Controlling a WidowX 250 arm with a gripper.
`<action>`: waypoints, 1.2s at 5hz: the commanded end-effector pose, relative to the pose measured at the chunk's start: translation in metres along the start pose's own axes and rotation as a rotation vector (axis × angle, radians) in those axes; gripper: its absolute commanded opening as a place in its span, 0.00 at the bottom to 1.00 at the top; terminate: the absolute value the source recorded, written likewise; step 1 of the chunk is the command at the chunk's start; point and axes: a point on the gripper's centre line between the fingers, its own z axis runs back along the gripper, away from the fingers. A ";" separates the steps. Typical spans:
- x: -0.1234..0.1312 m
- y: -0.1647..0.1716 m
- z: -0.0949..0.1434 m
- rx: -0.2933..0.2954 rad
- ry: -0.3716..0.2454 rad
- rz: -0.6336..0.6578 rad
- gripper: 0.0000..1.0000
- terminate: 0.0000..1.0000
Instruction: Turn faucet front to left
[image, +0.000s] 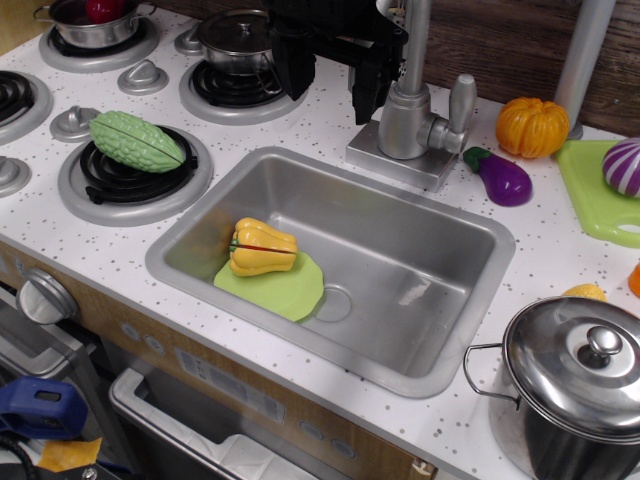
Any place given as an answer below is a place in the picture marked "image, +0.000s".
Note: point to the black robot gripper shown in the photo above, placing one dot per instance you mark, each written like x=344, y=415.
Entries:
x=353, y=33

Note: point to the silver toy faucet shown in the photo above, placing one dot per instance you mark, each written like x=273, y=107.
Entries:
x=396, y=145

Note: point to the back right stove burner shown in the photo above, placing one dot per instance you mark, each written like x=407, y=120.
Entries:
x=222, y=98

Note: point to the grey stove knob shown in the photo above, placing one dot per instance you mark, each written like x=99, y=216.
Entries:
x=188, y=43
x=144, y=78
x=73, y=125
x=14, y=175

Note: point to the yellow toy bell pepper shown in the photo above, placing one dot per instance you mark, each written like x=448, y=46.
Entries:
x=256, y=248

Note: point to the purple toy eggplant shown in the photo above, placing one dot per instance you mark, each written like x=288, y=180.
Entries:
x=506, y=183

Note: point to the orange toy pumpkin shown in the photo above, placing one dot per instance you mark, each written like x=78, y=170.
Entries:
x=531, y=128

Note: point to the back left stove burner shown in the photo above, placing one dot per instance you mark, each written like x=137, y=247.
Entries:
x=60, y=55

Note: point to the stainless steel sink basin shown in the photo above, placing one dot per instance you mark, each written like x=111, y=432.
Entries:
x=406, y=282

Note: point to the green toy bitter gourd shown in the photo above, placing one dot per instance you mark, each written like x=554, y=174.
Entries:
x=135, y=142

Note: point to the green plastic plate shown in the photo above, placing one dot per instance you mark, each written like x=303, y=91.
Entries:
x=290, y=290

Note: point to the red toy fruit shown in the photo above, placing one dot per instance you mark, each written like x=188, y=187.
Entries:
x=104, y=11

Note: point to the grey vertical pole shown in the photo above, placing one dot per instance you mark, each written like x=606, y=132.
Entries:
x=586, y=42

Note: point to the front black stove burner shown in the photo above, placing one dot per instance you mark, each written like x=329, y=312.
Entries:
x=102, y=191

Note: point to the purple striped toy onion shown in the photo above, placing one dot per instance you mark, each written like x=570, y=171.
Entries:
x=620, y=167

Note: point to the green plastic cutting board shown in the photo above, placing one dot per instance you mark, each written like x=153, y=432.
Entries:
x=602, y=212

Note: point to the left edge stove burner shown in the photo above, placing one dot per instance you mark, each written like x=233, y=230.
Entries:
x=26, y=103

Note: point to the yellow toy food piece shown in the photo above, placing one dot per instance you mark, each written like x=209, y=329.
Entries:
x=590, y=291

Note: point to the orange toy food piece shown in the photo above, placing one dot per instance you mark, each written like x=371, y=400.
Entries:
x=633, y=280

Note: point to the silver oven dial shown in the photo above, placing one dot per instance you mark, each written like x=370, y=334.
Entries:
x=43, y=300

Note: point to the silver dishwasher door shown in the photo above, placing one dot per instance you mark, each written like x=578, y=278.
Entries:
x=187, y=435

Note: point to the large steel pot with lid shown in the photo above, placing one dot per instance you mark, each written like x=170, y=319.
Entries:
x=565, y=399

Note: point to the blue clamp tool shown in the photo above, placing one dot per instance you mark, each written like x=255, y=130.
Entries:
x=43, y=409

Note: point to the silver faucet handle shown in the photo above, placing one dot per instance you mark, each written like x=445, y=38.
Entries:
x=451, y=134

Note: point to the steel pan with handles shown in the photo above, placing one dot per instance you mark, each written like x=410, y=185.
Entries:
x=72, y=22

